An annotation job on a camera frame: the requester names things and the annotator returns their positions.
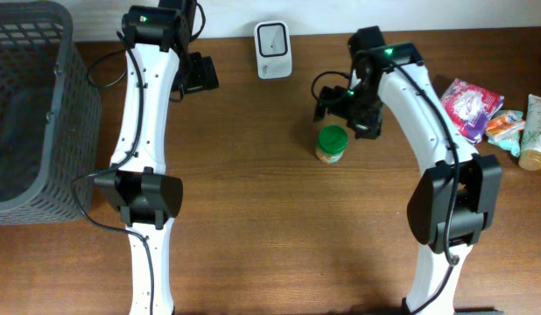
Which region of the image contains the green lid jar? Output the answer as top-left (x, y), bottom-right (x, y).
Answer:
top-left (315, 125), bottom-right (348, 164)

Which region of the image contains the red purple tissue pack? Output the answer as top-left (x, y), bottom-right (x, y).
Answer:
top-left (440, 79), bottom-right (504, 144)

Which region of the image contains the orange Kleenex tissue pack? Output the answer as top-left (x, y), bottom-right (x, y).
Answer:
top-left (485, 110), bottom-right (525, 142)

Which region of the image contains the mint green wipes pack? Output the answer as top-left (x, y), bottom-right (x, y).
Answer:
top-left (488, 110), bottom-right (521, 158)

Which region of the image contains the white floral cream tube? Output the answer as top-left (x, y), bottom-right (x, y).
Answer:
top-left (518, 94), bottom-right (541, 171)

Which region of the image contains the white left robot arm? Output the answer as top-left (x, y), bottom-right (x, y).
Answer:
top-left (93, 0), bottom-right (219, 314)

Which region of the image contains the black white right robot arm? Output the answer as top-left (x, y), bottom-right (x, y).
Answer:
top-left (312, 26), bottom-right (502, 314)

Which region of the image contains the white barcode scanner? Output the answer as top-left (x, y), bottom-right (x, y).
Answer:
top-left (254, 20), bottom-right (292, 80)

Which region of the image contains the grey plastic basket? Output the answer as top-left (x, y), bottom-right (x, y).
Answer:
top-left (0, 1), bottom-right (102, 225)

